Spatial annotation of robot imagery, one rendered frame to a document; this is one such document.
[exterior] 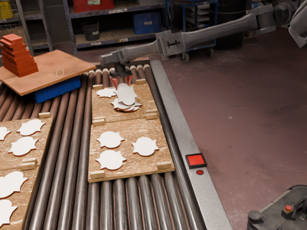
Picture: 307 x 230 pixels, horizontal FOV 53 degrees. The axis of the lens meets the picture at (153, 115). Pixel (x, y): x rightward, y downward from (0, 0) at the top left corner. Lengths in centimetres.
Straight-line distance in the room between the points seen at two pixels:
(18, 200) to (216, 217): 72
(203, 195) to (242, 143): 186
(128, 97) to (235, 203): 122
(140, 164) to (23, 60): 107
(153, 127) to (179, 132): 13
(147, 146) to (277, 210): 105
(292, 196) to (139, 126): 117
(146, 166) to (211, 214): 33
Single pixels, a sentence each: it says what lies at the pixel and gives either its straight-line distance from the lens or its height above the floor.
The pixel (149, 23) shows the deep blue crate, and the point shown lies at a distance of 576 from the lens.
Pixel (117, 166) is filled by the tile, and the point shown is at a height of 95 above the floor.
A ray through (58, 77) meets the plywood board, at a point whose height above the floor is 104.
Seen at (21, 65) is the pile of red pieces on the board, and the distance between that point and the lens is 205.
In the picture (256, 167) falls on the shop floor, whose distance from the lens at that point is 278.
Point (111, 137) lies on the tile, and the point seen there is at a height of 95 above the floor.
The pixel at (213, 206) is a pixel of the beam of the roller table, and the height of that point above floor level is 92.
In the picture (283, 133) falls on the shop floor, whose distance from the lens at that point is 326.
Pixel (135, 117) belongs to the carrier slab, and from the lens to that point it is 162.
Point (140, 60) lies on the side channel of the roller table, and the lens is 231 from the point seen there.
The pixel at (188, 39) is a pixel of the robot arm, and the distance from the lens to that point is 118.
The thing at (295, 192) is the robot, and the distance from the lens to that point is 229.
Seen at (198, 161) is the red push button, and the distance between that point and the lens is 132.
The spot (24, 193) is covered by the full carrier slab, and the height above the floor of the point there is 94.
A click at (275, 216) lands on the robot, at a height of 24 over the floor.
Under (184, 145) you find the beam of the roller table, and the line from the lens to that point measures 143.
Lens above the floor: 177
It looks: 31 degrees down
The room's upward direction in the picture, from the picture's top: 4 degrees counter-clockwise
